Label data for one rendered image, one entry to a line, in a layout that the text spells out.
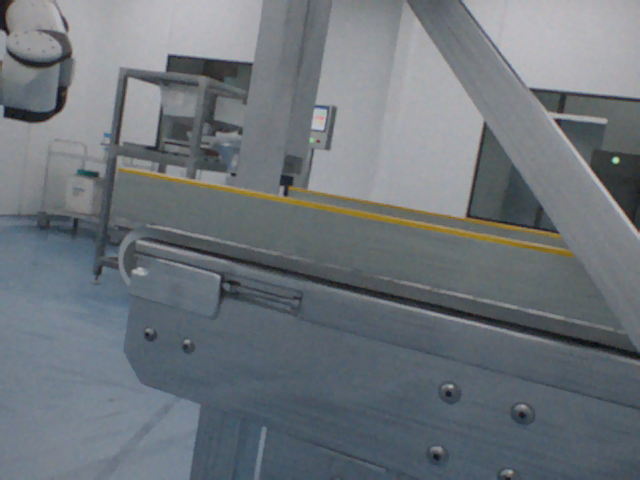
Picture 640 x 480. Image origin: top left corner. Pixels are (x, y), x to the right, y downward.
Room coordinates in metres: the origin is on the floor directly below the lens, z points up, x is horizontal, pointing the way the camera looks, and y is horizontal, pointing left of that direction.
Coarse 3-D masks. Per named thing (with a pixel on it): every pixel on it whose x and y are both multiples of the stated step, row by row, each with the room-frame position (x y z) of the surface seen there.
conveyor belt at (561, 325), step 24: (168, 240) 0.44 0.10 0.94; (192, 240) 0.44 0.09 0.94; (216, 240) 0.43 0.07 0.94; (120, 264) 0.46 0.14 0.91; (288, 264) 0.41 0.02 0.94; (312, 264) 0.40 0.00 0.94; (384, 288) 0.38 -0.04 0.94; (408, 288) 0.38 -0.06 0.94; (432, 288) 0.38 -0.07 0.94; (480, 312) 0.36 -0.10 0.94; (504, 312) 0.36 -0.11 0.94; (528, 312) 0.35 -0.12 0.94; (576, 336) 0.34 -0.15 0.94; (600, 336) 0.34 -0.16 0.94; (624, 336) 0.33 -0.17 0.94
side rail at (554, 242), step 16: (288, 192) 0.69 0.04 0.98; (352, 208) 0.66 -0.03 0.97; (368, 208) 0.66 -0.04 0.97; (384, 208) 0.65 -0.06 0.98; (432, 224) 0.63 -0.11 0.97; (448, 224) 0.63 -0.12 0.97; (464, 224) 0.62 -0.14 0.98; (480, 224) 0.61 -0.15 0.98; (528, 240) 0.60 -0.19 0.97; (544, 240) 0.59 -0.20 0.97; (560, 240) 0.59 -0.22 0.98
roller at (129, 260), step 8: (136, 240) 0.45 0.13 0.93; (160, 240) 0.45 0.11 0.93; (128, 248) 0.45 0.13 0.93; (184, 248) 0.47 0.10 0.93; (192, 248) 0.48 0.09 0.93; (128, 256) 0.45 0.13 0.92; (136, 256) 0.45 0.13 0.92; (128, 264) 0.45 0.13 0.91; (136, 264) 0.45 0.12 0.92; (128, 272) 0.45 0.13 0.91
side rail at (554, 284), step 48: (144, 192) 0.43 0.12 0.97; (192, 192) 0.42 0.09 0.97; (240, 240) 0.40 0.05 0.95; (288, 240) 0.39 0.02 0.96; (336, 240) 0.38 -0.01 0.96; (384, 240) 0.37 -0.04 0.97; (432, 240) 0.36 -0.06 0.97; (480, 240) 0.35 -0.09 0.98; (480, 288) 0.34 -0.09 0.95; (528, 288) 0.34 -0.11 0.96; (576, 288) 0.33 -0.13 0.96
